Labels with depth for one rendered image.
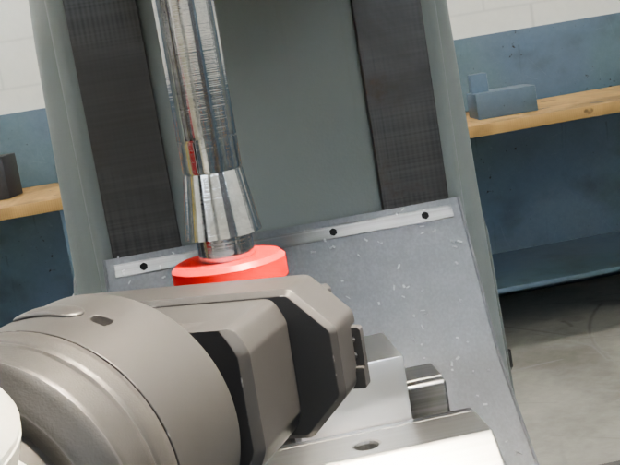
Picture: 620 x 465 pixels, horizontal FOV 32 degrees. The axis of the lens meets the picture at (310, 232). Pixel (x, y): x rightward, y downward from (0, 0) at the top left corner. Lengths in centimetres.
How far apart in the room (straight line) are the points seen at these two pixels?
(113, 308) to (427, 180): 66
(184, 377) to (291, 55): 65
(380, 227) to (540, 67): 410
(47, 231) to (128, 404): 455
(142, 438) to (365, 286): 66
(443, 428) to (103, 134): 48
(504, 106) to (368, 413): 377
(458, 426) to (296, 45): 47
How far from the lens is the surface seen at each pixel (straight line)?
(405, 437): 55
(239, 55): 93
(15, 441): 23
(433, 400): 63
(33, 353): 29
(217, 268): 42
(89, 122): 93
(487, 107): 429
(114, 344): 30
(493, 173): 497
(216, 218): 42
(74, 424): 27
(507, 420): 90
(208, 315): 37
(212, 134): 42
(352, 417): 57
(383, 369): 56
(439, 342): 92
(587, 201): 513
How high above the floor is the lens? 124
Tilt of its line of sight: 9 degrees down
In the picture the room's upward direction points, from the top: 9 degrees counter-clockwise
